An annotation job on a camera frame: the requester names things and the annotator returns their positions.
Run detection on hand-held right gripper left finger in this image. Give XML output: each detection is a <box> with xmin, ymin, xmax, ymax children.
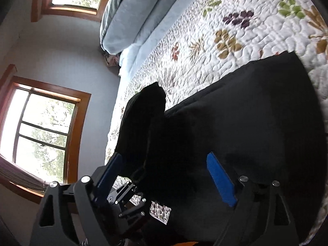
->
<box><xmin>29</xmin><ymin>152</ymin><xmax>124</xmax><ymax>246</ymax></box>

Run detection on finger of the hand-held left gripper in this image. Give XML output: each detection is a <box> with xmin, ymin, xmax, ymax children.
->
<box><xmin>118</xmin><ymin>197</ymin><xmax>151</xmax><ymax>221</ymax></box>
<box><xmin>107</xmin><ymin>181</ymin><xmax>140</xmax><ymax>206</ymax></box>

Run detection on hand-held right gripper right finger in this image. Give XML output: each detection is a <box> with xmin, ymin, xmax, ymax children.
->
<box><xmin>206</xmin><ymin>152</ymin><xmax>300</xmax><ymax>246</ymax></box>

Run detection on black pants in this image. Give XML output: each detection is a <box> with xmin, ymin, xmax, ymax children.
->
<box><xmin>114</xmin><ymin>51</ymin><xmax>325</xmax><ymax>246</ymax></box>

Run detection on large wooden framed window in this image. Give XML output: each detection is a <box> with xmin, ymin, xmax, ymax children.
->
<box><xmin>0</xmin><ymin>65</ymin><xmax>92</xmax><ymax>204</ymax></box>

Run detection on striped grey cloth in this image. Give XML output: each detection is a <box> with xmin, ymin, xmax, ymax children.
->
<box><xmin>0</xmin><ymin>156</ymin><xmax>49</xmax><ymax>192</ymax></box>

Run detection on pink garment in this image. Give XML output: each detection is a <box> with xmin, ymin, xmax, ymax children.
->
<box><xmin>104</xmin><ymin>52</ymin><xmax>121</xmax><ymax>67</ymax></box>

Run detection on floral quilted bedspread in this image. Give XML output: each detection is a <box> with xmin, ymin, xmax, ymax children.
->
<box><xmin>104</xmin><ymin>0</ymin><xmax>328</xmax><ymax>246</ymax></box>

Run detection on light blue bed sheet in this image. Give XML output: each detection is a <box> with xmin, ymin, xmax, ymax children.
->
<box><xmin>119</xmin><ymin>0</ymin><xmax>213</xmax><ymax>82</ymax></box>

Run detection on grey blue pillow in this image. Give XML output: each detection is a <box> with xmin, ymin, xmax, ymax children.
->
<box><xmin>100</xmin><ymin>0</ymin><xmax>144</xmax><ymax>53</ymax></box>

